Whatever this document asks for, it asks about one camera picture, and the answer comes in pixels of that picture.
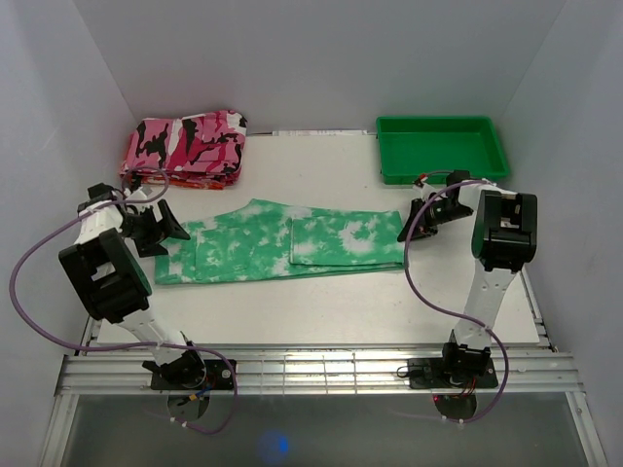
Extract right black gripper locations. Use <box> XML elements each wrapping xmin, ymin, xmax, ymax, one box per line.
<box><xmin>399</xmin><ymin>198</ymin><xmax>473</xmax><ymax>243</ymax></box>

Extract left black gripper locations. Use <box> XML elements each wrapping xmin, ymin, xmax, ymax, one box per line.
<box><xmin>119</xmin><ymin>199</ymin><xmax>190</xmax><ymax>258</ymax></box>

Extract green tie-dye trousers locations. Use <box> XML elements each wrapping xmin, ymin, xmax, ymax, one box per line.
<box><xmin>154</xmin><ymin>199</ymin><xmax>403</xmax><ymax>285</ymax></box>

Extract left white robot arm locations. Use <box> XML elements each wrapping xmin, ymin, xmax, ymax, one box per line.
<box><xmin>58</xmin><ymin>183</ymin><xmax>206</xmax><ymax>389</ymax></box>

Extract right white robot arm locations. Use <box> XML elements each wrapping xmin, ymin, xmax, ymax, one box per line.
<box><xmin>397</xmin><ymin>170</ymin><xmax>537</xmax><ymax>387</ymax></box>

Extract pink camouflage folded trousers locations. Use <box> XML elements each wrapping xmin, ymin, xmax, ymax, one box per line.
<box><xmin>121</xmin><ymin>110</ymin><xmax>247</xmax><ymax>183</ymax></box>

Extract orange folded garment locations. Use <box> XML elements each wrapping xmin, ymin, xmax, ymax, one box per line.
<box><xmin>120</xmin><ymin>169</ymin><xmax>240</xmax><ymax>191</ymax></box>

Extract green plastic tray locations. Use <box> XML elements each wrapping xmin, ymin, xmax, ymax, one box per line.
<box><xmin>376</xmin><ymin>116</ymin><xmax>510</xmax><ymax>186</ymax></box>

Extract white paper strip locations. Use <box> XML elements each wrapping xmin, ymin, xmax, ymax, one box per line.
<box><xmin>271</xmin><ymin>129</ymin><xmax>376</xmax><ymax>136</ymax></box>

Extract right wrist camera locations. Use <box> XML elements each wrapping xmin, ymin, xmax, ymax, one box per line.
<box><xmin>413</xmin><ymin>174</ymin><xmax>437</xmax><ymax>202</ymax></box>

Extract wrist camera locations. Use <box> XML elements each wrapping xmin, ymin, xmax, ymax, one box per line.
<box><xmin>413</xmin><ymin>174</ymin><xmax>437</xmax><ymax>202</ymax></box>
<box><xmin>124</xmin><ymin>187</ymin><xmax>152</xmax><ymax>209</ymax></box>

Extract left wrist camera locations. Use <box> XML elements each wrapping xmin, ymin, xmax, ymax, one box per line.
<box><xmin>124</xmin><ymin>187</ymin><xmax>152</xmax><ymax>209</ymax></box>

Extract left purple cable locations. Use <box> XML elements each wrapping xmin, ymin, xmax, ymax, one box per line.
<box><xmin>9</xmin><ymin>167</ymin><xmax>239</xmax><ymax>435</ymax></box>

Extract purple cable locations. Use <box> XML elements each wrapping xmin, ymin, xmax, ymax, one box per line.
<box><xmin>9</xmin><ymin>167</ymin><xmax>239</xmax><ymax>435</ymax></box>
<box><xmin>402</xmin><ymin>169</ymin><xmax>510</xmax><ymax>425</ymax></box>

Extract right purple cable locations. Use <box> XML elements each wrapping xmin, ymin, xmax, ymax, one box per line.
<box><xmin>402</xmin><ymin>169</ymin><xmax>510</xmax><ymax>425</ymax></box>

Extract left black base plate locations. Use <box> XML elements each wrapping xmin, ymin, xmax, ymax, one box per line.
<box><xmin>149</xmin><ymin>359</ymin><xmax>234</xmax><ymax>391</ymax></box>

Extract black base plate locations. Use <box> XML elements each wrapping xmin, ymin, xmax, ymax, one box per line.
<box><xmin>149</xmin><ymin>359</ymin><xmax>234</xmax><ymax>391</ymax></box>
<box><xmin>396</xmin><ymin>357</ymin><xmax>498</xmax><ymax>390</ymax></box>

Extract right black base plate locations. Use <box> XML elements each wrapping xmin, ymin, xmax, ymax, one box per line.
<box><xmin>396</xmin><ymin>357</ymin><xmax>498</xmax><ymax>390</ymax></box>

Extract aluminium frame rail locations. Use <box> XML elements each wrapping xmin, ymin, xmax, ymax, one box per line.
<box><xmin>55</xmin><ymin>349</ymin><xmax>584</xmax><ymax>396</ymax></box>

